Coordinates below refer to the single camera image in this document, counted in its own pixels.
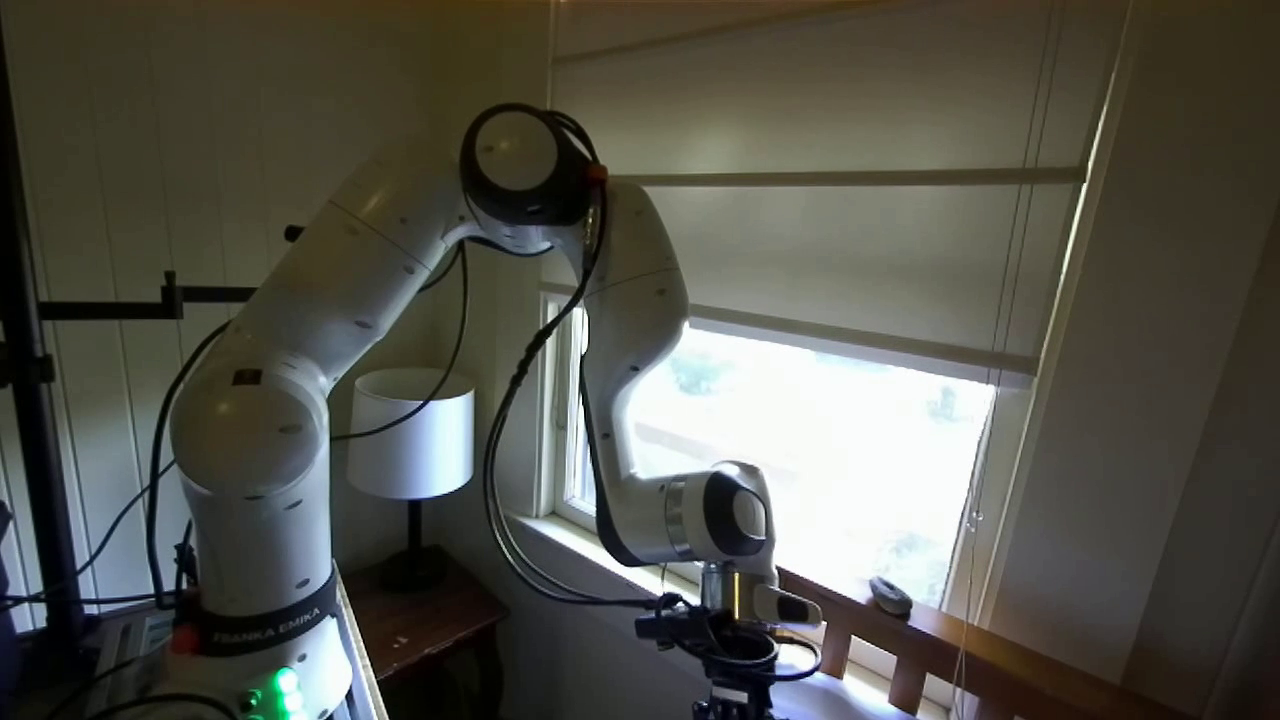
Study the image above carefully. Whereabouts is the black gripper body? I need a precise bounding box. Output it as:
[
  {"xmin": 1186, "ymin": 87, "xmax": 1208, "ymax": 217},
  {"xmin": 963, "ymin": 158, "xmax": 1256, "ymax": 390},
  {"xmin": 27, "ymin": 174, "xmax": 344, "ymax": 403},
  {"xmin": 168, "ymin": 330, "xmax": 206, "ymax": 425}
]
[{"xmin": 686, "ymin": 619, "xmax": 787, "ymax": 720}]

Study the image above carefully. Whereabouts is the small dark grey object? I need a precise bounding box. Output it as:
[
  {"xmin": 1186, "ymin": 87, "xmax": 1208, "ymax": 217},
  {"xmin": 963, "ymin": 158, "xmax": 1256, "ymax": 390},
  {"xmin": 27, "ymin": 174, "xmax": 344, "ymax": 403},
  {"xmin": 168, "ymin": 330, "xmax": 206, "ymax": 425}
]
[{"xmin": 863, "ymin": 570, "xmax": 920, "ymax": 625}]

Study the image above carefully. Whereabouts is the white framed window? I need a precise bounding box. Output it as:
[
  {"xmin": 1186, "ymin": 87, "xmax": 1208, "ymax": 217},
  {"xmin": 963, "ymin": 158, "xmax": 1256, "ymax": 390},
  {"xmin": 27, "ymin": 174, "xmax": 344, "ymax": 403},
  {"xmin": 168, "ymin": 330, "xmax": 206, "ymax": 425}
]
[{"xmin": 535, "ymin": 286, "xmax": 1031, "ymax": 636}]

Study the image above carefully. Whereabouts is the brown wooden side table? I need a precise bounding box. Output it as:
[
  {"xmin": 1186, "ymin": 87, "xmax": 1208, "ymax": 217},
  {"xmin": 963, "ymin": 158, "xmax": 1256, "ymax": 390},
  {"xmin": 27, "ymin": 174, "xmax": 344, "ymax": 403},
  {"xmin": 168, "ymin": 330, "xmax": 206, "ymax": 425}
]
[{"xmin": 334, "ymin": 547, "xmax": 510, "ymax": 720}]

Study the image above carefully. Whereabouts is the black lamp stand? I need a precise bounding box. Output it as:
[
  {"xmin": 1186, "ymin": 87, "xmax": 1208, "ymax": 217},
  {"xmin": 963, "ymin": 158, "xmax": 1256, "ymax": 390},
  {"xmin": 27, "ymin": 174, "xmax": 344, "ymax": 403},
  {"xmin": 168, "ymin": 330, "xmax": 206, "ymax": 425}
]
[{"xmin": 378, "ymin": 495, "xmax": 455, "ymax": 590}]

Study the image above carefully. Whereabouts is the white lamp shade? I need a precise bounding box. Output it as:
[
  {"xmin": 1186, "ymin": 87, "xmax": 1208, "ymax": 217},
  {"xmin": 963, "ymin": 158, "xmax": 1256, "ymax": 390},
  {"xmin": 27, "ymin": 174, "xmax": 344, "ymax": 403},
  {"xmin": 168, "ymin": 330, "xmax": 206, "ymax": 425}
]
[{"xmin": 344, "ymin": 365, "xmax": 479, "ymax": 504}]

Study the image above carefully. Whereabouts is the beige roman window shade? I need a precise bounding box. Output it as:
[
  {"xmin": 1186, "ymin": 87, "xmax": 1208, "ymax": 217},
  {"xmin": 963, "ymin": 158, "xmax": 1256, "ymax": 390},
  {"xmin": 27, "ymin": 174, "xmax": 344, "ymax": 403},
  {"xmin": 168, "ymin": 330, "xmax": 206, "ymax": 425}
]
[{"xmin": 547, "ymin": 0, "xmax": 1129, "ymax": 388}]

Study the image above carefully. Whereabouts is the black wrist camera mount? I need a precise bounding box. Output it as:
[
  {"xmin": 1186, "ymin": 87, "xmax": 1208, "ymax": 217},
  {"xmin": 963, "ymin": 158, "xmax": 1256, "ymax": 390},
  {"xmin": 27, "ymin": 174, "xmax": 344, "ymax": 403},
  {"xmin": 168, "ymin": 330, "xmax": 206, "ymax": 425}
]
[{"xmin": 630, "ymin": 599, "xmax": 728, "ymax": 661}]

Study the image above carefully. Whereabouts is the wooden bunk bed frame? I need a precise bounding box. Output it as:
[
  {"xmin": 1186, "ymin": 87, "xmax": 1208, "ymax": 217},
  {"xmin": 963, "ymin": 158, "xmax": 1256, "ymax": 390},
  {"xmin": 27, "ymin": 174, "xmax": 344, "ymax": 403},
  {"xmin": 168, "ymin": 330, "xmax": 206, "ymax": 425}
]
[{"xmin": 775, "ymin": 563, "xmax": 1194, "ymax": 720}]

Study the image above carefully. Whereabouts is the black camera stand pole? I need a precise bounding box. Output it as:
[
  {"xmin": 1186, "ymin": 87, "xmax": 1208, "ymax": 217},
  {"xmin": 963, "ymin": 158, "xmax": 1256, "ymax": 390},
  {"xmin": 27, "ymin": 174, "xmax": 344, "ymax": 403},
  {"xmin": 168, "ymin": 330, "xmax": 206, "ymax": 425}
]
[{"xmin": 0, "ymin": 37, "xmax": 261, "ymax": 661}]

